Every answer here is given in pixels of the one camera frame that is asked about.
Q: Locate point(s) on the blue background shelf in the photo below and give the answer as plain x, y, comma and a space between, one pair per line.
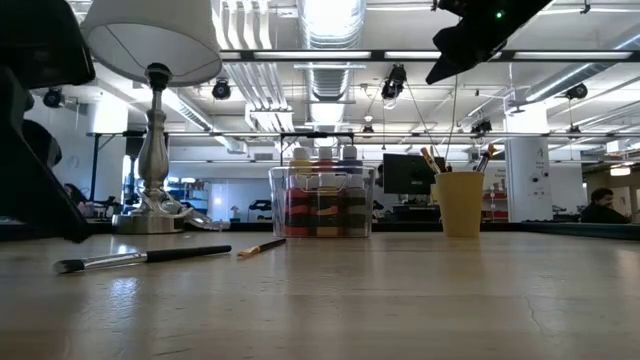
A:
192, 197

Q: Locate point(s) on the large yellow paint bottle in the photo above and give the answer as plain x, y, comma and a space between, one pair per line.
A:
301, 156

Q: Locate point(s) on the black background robot arm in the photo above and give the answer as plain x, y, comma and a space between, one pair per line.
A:
120, 201

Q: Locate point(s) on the large pink paint bottle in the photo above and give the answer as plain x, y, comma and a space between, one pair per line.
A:
325, 156

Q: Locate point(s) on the short brown paintbrush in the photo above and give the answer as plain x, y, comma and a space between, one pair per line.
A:
485, 161

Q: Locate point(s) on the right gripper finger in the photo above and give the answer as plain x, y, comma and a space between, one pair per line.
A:
465, 47

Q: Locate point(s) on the clear plastic bin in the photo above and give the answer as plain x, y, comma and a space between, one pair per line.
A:
276, 200

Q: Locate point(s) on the thin dark paintbrush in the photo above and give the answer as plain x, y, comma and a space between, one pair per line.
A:
265, 247

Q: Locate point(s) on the black background monitor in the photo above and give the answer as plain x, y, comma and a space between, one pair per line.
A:
410, 172

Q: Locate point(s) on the white round column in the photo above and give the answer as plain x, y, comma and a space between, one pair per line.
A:
527, 180

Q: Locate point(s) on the large periwinkle blue paint bottle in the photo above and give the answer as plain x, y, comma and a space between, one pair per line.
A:
350, 156

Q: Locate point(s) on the white ceiling duct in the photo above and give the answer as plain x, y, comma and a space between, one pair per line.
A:
330, 30

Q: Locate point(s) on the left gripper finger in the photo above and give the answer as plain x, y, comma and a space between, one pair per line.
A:
30, 200

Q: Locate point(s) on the black paintbrush silver ferrule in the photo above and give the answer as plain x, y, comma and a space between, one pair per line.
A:
175, 254

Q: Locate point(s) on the white shade silver table lamp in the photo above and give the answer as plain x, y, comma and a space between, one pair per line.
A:
152, 160

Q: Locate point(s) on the person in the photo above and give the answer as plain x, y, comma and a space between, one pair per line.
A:
75, 192
602, 207

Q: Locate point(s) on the yellow paper cup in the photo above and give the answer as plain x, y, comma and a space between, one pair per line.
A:
459, 205

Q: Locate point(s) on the red background shelf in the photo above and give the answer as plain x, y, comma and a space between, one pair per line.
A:
495, 215

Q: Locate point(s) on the black background gantry frame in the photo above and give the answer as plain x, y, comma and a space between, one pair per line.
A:
317, 135

